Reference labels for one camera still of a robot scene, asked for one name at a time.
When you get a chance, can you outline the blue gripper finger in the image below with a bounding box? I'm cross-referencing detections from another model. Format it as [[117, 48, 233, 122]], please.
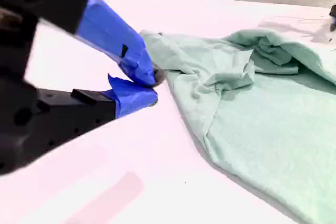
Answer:
[[36, 73, 159, 156], [7, 0, 156, 86]]

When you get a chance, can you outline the pale green T-shirt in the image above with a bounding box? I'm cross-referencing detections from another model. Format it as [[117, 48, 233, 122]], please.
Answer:
[[139, 28, 336, 224]]

